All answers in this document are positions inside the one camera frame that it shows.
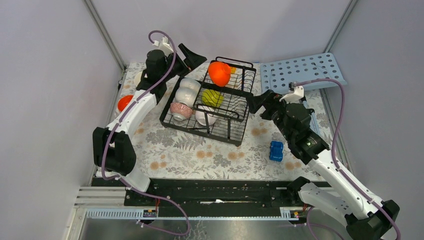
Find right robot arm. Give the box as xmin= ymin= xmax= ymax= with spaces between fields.
xmin=246 ymin=90 xmax=400 ymax=240

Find pink patterned bowl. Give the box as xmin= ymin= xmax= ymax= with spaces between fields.
xmin=170 ymin=102 xmax=193 ymax=121

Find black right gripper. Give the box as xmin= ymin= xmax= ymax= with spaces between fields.
xmin=245 ymin=89 xmax=294 ymax=141

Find white bowl in rack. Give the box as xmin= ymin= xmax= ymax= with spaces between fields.
xmin=175 ymin=87 xmax=197 ymax=108

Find orange bowl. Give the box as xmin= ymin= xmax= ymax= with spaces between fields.
xmin=208 ymin=61 xmax=231 ymax=87
xmin=117 ymin=94 xmax=134 ymax=112

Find yellow-green bowl in rack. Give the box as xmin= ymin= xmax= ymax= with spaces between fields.
xmin=201 ymin=89 xmax=224 ymax=108

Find white bowl upper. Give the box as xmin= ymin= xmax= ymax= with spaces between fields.
xmin=179 ymin=77 xmax=201 ymax=92

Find blue toy car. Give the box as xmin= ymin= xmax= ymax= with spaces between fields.
xmin=268 ymin=140 xmax=284 ymax=162

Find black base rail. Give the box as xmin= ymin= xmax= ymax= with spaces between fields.
xmin=92 ymin=178 xmax=305 ymax=218

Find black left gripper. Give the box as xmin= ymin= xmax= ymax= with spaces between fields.
xmin=161 ymin=43 xmax=207 ymax=82

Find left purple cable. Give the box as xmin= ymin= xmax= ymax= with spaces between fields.
xmin=100 ymin=30 xmax=193 ymax=237

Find black wire dish rack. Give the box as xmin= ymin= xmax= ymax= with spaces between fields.
xmin=159 ymin=57 xmax=257 ymax=146

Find beige patterned bowl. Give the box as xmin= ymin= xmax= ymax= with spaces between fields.
xmin=133 ymin=71 xmax=143 ymax=88

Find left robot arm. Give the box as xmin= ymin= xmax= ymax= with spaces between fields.
xmin=92 ymin=43 xmax=207 ymax=206

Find purple cable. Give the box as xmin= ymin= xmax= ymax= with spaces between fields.
xmin=100 ymin=30 xmax=193 ymax=237
xmin=291 ymin=78 xmax=402 ymax=240

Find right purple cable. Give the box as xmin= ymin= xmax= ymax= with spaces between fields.
xmin=291 ymin=78 xmax=402 ymax=240

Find blue tripod legs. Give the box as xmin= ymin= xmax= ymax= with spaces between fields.
xmin=302 ymin=99 xmax=321 ymax=136

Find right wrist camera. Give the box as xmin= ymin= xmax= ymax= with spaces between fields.
xmin=279 ymin=86 xmax=305 ymax=103

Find white bowl front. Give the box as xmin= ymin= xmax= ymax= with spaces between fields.
xmin=195 ymin=105 xmax=218 ymax=127

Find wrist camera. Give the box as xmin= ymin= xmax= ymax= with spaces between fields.
xmin=279 ymin=86 xmax=305 ymax=103
xmin=152 ymin=36 xmax=174 ymax=56

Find blue perforated stand tray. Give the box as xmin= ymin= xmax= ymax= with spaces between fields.
xmin=260 ymin=52 xmax=347 ymax=95

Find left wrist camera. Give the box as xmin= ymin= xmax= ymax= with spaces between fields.
xmin=152 ymin=36 xmax=174 ymax=56

